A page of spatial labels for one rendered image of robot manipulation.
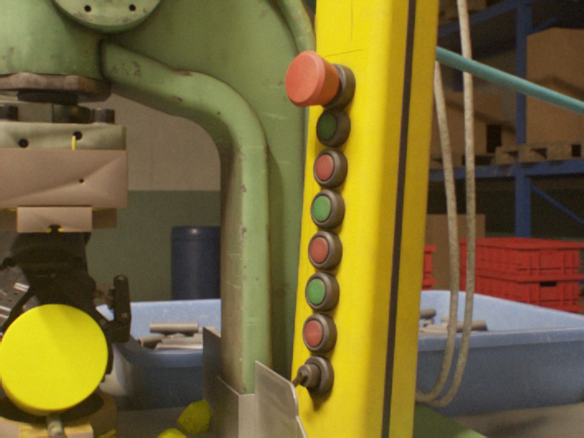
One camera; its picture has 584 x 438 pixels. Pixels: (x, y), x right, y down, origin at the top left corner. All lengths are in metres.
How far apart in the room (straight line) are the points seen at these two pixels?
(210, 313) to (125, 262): 7.73
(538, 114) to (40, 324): 6.50
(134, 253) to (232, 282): 8.30
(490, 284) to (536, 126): 2.65
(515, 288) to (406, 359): 3.73
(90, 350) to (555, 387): 0.61
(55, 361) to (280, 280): 0.18
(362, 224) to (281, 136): 0.11
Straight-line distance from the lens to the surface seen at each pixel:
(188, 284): 7.56
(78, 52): 0.59
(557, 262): 4.45
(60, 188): 0.54
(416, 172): 0.61
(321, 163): 0.60
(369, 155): 0.58
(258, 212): 0.61
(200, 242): 7.53
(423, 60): 0.63
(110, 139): 0.57
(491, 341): 0.94
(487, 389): 0.97
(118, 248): 8.90
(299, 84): 0.58
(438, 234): 8.40
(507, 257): 4.38
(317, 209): 0.59
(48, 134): 0.57
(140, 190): 8.92
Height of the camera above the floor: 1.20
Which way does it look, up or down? 1 degrees down
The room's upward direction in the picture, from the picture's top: straight up
